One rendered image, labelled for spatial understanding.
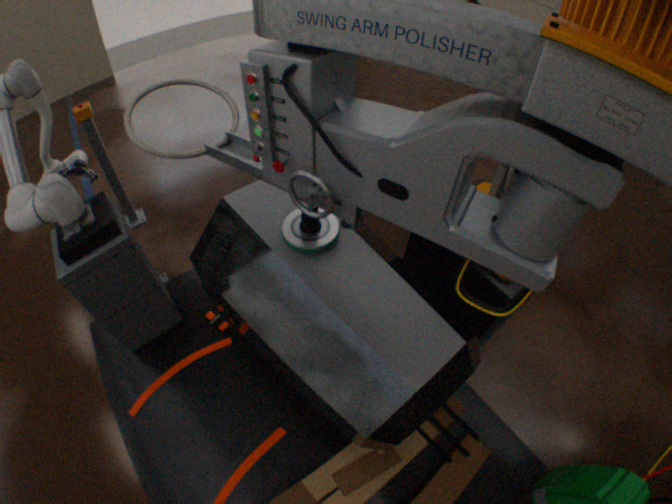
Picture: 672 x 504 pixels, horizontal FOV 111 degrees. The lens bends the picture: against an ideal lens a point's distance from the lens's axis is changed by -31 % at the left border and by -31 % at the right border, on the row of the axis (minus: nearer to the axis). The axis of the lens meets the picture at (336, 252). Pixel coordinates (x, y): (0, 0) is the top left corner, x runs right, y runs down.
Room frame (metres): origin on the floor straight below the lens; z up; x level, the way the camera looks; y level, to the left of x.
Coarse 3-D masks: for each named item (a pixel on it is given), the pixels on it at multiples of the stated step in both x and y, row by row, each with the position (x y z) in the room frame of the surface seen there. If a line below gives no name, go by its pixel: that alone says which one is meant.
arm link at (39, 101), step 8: (32, 96) 1.17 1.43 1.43; (40, 96) 1.20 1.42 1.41; (32, 104) 1.18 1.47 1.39; (40, 104) 1.19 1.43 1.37; (48, 104) 1.24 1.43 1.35; (40, 112) 1.19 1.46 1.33; (48, 112) 1.22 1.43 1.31; (48, 120) 1.21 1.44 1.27; (48, 128) 1.20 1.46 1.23; (40, 136) 1.18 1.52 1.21; (48, 136) 1.19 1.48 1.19; (40, 144) 1.16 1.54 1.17; (48, 144) 1.18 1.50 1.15; (40, 152) 1.15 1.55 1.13; (48, 152) 1.17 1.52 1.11; (48, 160) 1.16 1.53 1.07; (56, 160) 1.21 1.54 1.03; (48, 168) 1.14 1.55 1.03; (56, 168) 1.16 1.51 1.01
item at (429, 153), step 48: (480, 96) 0.69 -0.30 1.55; (336, 144) 0.69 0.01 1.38; (384, 144) 0.63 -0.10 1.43; (432, 144) 0.58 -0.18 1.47; (480, 144) 0.53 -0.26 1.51; (528, 144) 0.49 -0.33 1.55; (336, 192) 0.69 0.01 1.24; (384, 192) 0.62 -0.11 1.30; (432, 192) 0.56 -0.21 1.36; (480, 192) 0.67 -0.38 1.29; (576, 192) 0.43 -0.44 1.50; (432, 240) 0.54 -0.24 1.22; (480, 240) 0.50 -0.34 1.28
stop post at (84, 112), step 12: (84, 108) 1.74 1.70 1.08; (84, 120) 1.74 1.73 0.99; (96, 132) 1.76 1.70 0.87; (96, 144) 1.74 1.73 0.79; (96, 156) 1.72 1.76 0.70; (108, 156) 1.80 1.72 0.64; (108, 168) 1.75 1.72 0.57; (108, 180) 1.72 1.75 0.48; (120, 192) 1.75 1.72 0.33; (120, 204) 1.72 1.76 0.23; (132, 216) 1.74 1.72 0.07; (144, 216) 1.80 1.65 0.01
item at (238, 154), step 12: (228, 132) 1.13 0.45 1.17; (204, 144) 1.04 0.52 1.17; (228, 144) 1.11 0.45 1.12; (240, 144) 1.09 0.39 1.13; (216, 156) 1.01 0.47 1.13; (228, 156) 0.97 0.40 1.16; (240, 156) 1.02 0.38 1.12; (252, 156) 1.02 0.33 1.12; (240, 168) 0.94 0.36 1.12; (252, 168) 0.91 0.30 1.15; (264, 180) 0.88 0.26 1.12; (324, 204) 0.76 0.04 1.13; (336, 204) 0.73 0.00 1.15; (360, 216) 0.69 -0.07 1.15; (348, 228) 0.67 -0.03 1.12
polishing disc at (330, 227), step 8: (288, 216) 0.91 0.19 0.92; (296, 216) 0.91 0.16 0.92; (328, 216) 0.92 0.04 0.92; (288, 224) 0.87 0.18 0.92; (296, 224) 0.87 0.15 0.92; (328, 224) 0.87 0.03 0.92; (336, 224) 0.88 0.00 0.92; (288, 232) 0.82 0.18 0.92; (296, 232) 0.83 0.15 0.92; (320, 232) 0.83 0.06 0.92; (328, 232) 0.83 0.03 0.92; (336, 232) 0.83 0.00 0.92; (288, 240) 0.79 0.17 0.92; (296, 240) 0.79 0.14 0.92; (304, 240) 0.79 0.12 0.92; (312, 240) 0.79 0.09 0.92; (320, 240) 0.79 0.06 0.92; (328, 240) 0.79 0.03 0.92; (304, 248) 0.76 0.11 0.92; (312, 248) 0.76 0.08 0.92
